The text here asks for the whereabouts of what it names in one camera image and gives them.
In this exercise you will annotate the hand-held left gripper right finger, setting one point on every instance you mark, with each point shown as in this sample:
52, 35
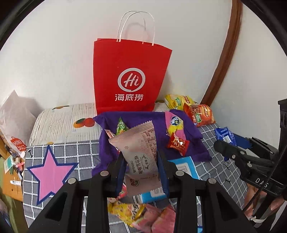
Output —
164, 179

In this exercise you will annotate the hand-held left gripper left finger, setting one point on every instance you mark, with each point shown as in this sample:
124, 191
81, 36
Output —
120, 177

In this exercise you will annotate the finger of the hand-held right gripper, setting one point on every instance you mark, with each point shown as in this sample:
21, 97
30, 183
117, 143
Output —
228, 151
243, 141

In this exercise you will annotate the blue cookie packet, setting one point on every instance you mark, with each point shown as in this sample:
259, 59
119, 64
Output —
224, 134

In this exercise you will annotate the purple cloth bag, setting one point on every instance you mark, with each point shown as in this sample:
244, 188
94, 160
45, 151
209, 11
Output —
197, 147

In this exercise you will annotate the red candy packet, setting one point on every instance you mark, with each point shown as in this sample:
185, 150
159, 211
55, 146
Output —
178, 143

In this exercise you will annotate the long pink stick packet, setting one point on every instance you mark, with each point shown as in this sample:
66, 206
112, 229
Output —
109, 134

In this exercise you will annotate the green snack packet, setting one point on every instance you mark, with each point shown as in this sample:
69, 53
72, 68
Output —
121, 127

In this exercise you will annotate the pink and yellow snack packet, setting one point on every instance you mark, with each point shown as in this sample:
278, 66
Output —
173, 122

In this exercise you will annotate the person's right hand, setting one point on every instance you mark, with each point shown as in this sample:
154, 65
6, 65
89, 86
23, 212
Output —
252, 197

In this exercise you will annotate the grey checked tablecloth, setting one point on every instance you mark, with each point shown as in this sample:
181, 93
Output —
215, 170

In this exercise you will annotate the blue cardboard box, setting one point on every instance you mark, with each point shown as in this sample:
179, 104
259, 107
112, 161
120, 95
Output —
186, 167

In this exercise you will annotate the orange chip bag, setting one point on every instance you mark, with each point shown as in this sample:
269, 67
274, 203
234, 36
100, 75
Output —
199, 115

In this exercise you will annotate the pink paper star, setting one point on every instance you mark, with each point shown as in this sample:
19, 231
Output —
49, 174

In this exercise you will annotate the yellow chip bag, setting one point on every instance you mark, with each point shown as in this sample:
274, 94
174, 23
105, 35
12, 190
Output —
174, 100

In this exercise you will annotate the white fruit print cloth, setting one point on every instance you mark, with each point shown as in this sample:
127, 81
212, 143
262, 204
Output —
62, 125

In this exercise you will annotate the brown cardboard box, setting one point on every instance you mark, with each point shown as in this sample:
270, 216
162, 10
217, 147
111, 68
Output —
11, 186

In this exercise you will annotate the red paper bag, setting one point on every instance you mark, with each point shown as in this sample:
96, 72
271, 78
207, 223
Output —
125, 67

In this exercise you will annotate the white plastic bag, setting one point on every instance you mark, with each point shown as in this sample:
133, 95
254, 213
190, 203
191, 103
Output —
15, 116

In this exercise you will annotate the brown wooden door frame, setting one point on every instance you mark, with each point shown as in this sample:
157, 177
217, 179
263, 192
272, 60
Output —
228, 44

